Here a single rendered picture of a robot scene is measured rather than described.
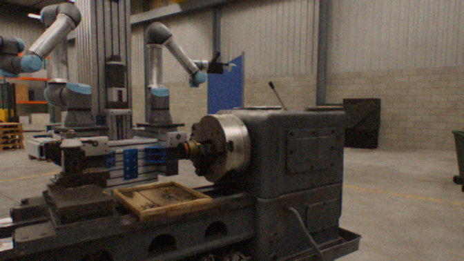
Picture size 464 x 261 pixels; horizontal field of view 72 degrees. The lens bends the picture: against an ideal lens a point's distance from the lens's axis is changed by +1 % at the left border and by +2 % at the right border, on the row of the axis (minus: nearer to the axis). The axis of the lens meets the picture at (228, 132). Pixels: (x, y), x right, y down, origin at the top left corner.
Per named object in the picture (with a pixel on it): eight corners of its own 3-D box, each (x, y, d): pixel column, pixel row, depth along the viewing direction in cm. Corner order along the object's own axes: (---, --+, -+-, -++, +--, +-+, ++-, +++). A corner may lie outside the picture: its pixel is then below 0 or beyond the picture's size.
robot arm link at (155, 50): (149, 107, 208) (147, 21, 203) (146, 107, 222) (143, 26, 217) (167, 107, 213) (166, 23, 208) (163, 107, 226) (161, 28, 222)
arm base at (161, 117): (143, 123, 206) (143, 108, 205) (163, 122, 216) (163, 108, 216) (156, 123, 195) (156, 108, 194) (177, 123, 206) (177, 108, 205)
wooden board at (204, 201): (175, 188, 159) (175, 180, 159) (213, 207, 129) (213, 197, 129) (112, 198, 142) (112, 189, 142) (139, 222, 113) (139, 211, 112)
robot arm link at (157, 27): (161, 14, 196) (211, 76, 211) (157, 18, 206) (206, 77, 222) (146, 25, 193) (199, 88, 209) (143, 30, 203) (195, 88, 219)
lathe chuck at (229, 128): (206, 170, 168) (209, 110, 163) (242, 188, 142) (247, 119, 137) (191, 172, 163) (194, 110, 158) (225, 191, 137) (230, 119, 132)
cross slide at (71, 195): (88, 185, 141) (88, 175, 140) (114, 212, 106) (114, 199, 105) (43, 190, 131) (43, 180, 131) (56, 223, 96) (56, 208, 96)
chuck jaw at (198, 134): (210, 145, 152) (202, 125, 158) (214, 139, 149) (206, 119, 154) (189, 146, 146) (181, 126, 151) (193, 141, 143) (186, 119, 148)
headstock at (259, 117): (286, 168, 212) (286, 109, 209) (349, 182, 173) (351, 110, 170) (209, 179, 179) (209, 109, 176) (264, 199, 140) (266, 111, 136)
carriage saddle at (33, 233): (92, 197, 143) (92, 184, 142) (123, 232, 104) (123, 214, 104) (11, 210, 126) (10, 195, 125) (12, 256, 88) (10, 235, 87)
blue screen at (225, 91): (195, 143, 1043) (195, 71, 1023) (219, 143, 1062) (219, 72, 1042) (224, 168, 644) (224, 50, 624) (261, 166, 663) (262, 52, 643)
